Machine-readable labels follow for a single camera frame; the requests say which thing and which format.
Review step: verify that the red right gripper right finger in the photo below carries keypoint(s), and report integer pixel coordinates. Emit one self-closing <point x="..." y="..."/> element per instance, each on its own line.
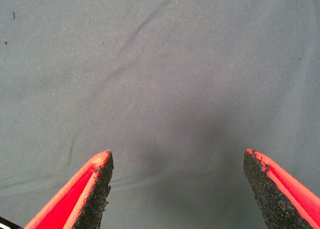
<point x="280" y="194"/>

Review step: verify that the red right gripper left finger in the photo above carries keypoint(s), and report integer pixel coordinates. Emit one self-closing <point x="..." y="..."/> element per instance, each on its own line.
<point x="82" y="196"/>

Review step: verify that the dark grey table cloth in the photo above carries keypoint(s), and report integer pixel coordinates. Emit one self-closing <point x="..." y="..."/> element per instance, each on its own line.
<point x="160" y="64"/>

